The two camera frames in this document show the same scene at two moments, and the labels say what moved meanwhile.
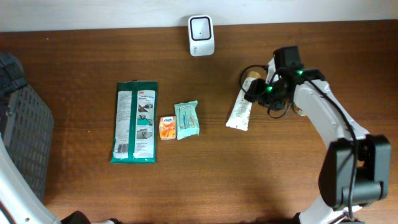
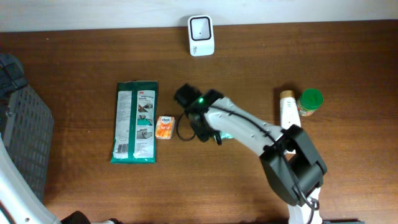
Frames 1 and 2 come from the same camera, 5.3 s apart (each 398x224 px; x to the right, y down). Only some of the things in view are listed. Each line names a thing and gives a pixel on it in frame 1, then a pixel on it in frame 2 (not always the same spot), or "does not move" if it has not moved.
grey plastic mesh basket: x=26 y=126 does not move
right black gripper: x=258 y=90 -> x=202 y=133
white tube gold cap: x=239 y=117 -> x=290 y=114
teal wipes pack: x=186 y=119 -> x=224 y=135
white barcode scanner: x=201 y=35 does not move
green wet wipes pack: x=135 y=136 does not move
